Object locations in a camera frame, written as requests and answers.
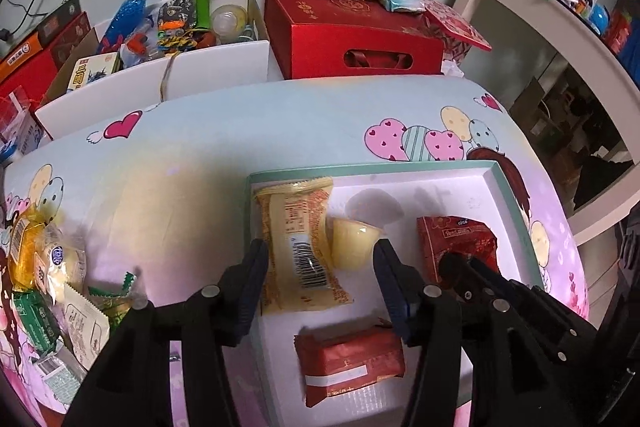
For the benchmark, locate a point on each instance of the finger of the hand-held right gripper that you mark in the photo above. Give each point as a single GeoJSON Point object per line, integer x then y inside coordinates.
{"type": "Point", "coordinates": [545, 317]}
{"type": "Point", "coordinates": [457, 274]}

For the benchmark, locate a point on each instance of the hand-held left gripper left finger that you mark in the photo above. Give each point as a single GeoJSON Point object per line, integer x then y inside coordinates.
{"type": "Point", "coordinates": [252, 292]}

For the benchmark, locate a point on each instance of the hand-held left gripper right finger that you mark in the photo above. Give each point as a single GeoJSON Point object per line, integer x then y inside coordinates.
{"type": "Point", "coordinates": [395, 297]}

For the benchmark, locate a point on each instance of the bright red snack packet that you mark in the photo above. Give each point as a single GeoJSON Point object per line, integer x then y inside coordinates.
{"type": "Point", "coordinates": [450, 234]}

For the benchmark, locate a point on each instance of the yellow jelly cup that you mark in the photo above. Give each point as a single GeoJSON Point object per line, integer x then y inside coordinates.
{"type": "Point", "coordinates": [355, 242]}

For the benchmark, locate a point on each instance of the dark red snack packet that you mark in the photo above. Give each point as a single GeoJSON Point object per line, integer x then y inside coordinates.
{"type": "Point", "coordinates": [350, 352]}

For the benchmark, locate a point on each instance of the cream bread packet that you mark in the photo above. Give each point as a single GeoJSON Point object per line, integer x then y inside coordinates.
{"type": "Point", "coordinates": [295, 227]}

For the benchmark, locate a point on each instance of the white tray with teal rim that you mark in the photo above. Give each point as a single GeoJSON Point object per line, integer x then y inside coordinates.
{"type": "Point", "coordinates": [440, 187]}

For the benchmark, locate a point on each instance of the clear round cake packet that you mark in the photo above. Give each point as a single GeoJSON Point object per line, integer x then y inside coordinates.
{"type": "Point", "coordinates": [67, 262]}

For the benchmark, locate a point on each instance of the green and silver snack packet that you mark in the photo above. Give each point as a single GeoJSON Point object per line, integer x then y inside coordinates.
{"type": "Point", "coordinates": [35, 317]}

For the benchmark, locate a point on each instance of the yellow bread packet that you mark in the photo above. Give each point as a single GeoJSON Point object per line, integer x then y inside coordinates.
{"type": "Point", "coordinates": [27, 252]}

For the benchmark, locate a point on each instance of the small green snack packet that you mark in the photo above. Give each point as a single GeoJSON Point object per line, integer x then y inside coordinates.
{"type": "Point", "coordinates": [115, 307]}

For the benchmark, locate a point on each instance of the white printed snack packet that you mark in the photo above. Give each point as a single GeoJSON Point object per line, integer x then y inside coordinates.
{"type": "Point", "coordinates": [87, 332]}

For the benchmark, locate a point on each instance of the cardboard box with white flaps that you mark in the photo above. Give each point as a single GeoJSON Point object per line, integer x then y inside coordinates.
{"type": "Point", "coordinates": [215, 67]}

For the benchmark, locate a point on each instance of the red patterned box lid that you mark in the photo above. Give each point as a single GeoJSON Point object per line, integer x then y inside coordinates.
{"type": "Point", "coordinates": [455, 22]}

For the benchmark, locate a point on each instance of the red gift box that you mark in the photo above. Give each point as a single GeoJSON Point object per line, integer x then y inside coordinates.
{"type": "Point", "coordinates": [310, 32]}

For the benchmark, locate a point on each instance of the clear plastic bottle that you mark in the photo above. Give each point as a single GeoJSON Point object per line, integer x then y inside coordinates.
{"type": "Point", "coordinates": [227, 22]}

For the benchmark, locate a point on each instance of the yellow and white toy box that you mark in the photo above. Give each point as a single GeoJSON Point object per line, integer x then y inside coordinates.
{"type": "Point", "coordinates": [92, 72]}

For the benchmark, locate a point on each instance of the blue and white packet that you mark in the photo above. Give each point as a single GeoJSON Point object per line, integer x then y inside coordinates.
{"type": "Point", "coordinates": [22, 142]}

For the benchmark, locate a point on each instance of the red toy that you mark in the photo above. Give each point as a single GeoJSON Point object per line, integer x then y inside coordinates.
{"type": "Point", "coordinates": [136, 42]}

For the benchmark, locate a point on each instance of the white desk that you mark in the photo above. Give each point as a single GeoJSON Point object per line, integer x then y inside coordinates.
{"type": "Point", "coordinates": [530, 2]}

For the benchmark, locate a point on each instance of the dark patterned pouch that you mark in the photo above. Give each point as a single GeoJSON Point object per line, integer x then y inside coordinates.
{"type": "Point", "coordinates": [175, 14]}

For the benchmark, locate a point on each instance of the red toy box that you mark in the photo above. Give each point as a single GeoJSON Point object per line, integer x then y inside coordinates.
{"type": "Point", "coordinates": [620, 32]}

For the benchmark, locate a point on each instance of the blue toy ball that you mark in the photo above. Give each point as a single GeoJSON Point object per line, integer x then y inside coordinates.
{"type": "Point", "coordinates": [600, 18]}

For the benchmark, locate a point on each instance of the clear plastic box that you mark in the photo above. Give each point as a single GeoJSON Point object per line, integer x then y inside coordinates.
{"type": "Point", "coordinates": [15, 112]}

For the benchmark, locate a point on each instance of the blue bead bottle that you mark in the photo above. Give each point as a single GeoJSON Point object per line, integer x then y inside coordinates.
{"type": "Point", "coordinates": [127, 14]}

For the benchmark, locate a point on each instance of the large red box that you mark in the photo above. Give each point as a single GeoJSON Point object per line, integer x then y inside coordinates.
{"type": "Point", "coordinates": [20, 82]}

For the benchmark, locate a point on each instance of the dark brown box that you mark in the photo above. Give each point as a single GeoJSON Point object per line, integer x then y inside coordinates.
{"type": "Point", "coordinates": [60, 19]}

